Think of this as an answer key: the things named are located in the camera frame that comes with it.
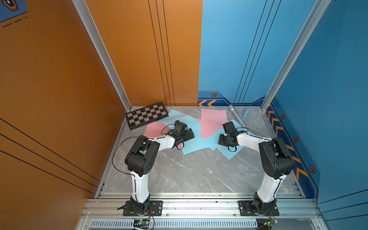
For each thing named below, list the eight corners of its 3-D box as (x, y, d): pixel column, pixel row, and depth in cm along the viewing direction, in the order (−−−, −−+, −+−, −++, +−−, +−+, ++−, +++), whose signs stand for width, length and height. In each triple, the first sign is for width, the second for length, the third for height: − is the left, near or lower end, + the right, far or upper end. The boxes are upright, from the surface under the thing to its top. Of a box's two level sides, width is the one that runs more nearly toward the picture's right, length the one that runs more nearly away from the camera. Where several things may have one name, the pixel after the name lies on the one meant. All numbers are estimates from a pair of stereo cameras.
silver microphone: (242, 127, 108) (244, 125, 106) (228, 107, 122) (229, 104, 120) (246, 126, 109) (247, 124, 107) (231, 106, 123) (232, 104, 120)
